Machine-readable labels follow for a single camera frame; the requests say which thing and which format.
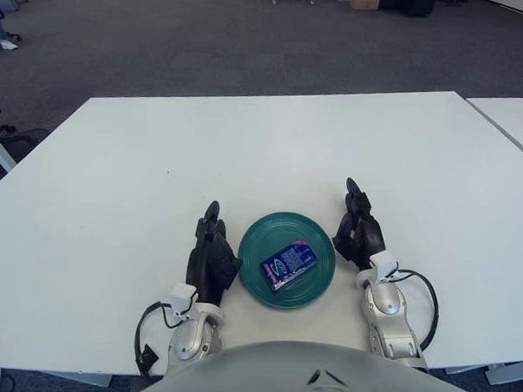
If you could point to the black office chair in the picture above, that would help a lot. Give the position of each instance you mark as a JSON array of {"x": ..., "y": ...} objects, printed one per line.
[{"x": 23, "y": 140}]

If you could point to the black cabinet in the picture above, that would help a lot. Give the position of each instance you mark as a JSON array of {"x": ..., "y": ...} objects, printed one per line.
[{"x": 406, "y": 2}]

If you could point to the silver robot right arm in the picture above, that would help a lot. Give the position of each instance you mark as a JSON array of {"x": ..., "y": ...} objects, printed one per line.
[{"x": 387, "y": 301}]

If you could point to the blue gum box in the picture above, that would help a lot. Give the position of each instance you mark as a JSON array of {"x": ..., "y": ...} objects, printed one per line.
[{"x": 289, "y": 264}]

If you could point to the brown cardboard box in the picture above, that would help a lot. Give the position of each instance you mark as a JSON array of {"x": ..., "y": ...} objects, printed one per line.
[{"x": 364, "y": 0}]

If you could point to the grey table support frame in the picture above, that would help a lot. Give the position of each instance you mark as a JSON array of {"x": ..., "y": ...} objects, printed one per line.
[{"x": 512, "y": 375}]

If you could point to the grey robot torso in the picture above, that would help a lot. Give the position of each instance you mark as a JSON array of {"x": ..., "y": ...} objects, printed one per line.
[{"x": 279, "y": 379}]

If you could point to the green round plate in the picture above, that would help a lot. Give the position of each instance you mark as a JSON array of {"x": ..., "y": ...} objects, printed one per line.
[{"x": 252, "y": 256}]

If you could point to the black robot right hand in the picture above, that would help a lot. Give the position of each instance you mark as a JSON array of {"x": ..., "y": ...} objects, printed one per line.
[{"x": 366, "y": 239}]

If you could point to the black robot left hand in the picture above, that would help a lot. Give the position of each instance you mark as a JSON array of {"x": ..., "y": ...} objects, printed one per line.
[{"x": 208, "y": 267}]

